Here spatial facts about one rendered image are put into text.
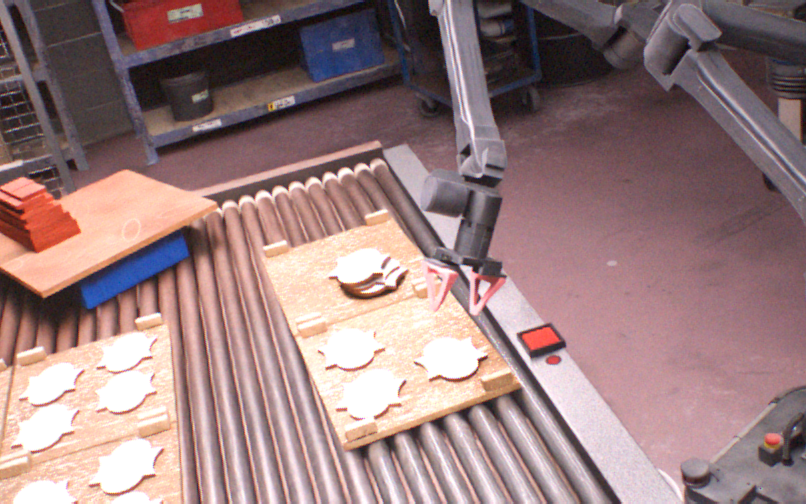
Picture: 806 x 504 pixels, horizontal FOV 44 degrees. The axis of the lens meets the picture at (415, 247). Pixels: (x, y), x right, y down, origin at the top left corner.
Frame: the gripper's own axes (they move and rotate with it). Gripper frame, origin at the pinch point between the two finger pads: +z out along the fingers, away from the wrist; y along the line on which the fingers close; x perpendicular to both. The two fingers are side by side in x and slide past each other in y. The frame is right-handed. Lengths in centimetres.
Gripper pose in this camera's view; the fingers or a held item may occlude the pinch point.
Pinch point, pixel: (455, 307)
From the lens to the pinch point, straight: 165.5
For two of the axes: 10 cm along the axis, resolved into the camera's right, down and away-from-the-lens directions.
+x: 6.6, 2.6, -7.0
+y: -7.1, -1.0, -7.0
